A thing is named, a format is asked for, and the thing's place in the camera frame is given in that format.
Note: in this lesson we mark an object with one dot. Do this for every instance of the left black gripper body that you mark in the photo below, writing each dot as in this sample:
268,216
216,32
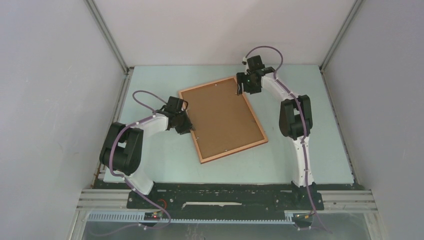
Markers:
183,121

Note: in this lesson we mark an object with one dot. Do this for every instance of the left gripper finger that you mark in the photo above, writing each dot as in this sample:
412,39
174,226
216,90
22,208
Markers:
182,131
190,127

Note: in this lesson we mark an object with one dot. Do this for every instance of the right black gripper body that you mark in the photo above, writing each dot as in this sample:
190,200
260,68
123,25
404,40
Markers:
248,82

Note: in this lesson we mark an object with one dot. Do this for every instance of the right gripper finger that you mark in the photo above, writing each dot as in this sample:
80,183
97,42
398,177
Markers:
240,84
249,89

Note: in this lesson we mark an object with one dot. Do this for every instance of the wooden picture frame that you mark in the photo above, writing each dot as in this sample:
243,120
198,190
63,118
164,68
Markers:
232,153

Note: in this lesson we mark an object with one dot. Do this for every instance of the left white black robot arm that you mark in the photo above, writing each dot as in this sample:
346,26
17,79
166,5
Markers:
122,148

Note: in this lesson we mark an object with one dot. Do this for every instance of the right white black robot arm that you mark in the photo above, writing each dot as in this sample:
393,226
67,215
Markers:
295,116

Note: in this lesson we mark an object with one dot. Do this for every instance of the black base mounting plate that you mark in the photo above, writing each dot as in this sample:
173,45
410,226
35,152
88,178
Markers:
232,202

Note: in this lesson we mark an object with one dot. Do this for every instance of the left aluminium corner post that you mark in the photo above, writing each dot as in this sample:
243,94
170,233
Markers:
106,33

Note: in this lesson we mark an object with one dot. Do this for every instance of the aluminium corner post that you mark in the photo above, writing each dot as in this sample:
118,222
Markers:
106,33
355,8

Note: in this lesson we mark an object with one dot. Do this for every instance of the aluminium rail with cable duct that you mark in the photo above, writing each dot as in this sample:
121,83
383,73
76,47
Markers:
109,205

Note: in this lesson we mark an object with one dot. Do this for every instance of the right aluminium corner post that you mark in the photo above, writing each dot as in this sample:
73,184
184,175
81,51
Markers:
355,8

